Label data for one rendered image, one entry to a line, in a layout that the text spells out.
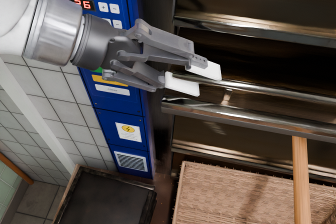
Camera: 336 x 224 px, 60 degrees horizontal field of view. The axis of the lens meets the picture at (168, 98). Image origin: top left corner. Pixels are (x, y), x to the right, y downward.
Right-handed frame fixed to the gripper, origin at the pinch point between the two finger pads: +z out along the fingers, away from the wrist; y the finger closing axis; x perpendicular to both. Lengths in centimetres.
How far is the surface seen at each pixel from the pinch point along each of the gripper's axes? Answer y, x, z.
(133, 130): 43.5, -7.5, 9.1
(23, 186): 164, -12, -6
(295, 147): 4.7, 6.4, 30.8
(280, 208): 41, 13, 68
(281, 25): -12.2, -6.3, 9.7
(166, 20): 2.0, -12.7, -3.9
